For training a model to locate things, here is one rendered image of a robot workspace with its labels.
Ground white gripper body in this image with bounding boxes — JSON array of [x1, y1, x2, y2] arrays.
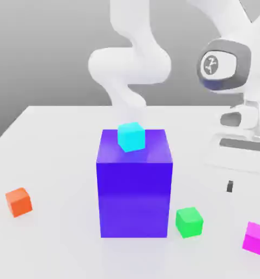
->
[[204, 132, 260, 177]]

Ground small green cube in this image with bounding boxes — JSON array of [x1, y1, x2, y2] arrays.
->
[[175, 207, 204, 239]]

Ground small magenta cube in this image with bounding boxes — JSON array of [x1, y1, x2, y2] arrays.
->
[[242, 221, 260, 256]]

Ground small cyan cube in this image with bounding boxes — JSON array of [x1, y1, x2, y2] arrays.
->
[[117, 122, 146, 153]]

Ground small orange cube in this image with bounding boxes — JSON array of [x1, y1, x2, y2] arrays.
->
[[5, 187, 33, 218]]

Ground large purple box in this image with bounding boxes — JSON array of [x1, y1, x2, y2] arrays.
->
[[95, 129, 173, 239]]

